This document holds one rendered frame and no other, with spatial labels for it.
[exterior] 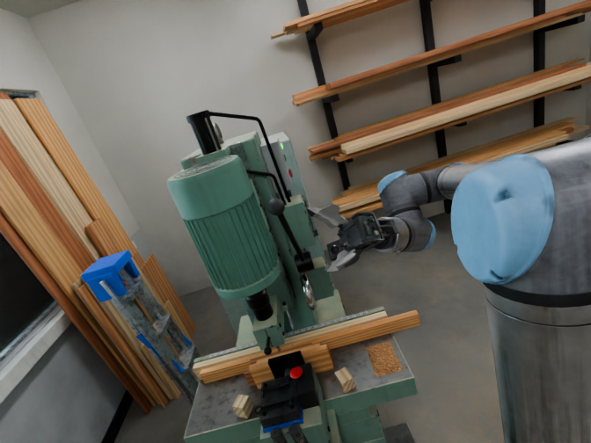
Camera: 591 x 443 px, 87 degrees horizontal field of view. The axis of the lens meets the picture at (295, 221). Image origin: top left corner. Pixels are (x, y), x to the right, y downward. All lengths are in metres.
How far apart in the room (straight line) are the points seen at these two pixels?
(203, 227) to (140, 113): 2.52
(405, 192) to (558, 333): 0.57
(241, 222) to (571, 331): 0.55
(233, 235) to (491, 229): 0.51
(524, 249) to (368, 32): 2.94
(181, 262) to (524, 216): 3.30
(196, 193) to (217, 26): 2.48
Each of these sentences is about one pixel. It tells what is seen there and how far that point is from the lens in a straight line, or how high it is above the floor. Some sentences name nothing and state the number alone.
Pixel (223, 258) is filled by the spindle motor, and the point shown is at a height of 1.31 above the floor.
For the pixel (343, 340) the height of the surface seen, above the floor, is 0.92.
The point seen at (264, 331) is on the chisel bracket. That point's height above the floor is 1.06.
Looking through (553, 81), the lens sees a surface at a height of 1.09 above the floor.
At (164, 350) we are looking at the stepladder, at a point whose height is 0.66.
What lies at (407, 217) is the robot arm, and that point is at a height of 1.22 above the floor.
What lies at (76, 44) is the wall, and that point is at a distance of 3.34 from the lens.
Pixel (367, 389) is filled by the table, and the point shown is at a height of 0.90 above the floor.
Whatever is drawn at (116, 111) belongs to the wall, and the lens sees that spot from 3.22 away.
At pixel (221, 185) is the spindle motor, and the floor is 1.47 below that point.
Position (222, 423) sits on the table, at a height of 0.90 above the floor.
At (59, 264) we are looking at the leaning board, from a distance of 2.19.
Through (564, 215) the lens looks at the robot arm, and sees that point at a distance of 0.33.
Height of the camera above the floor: 1.59
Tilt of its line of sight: 21 degrees down
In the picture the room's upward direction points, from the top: 18 degrees counter-clockwise
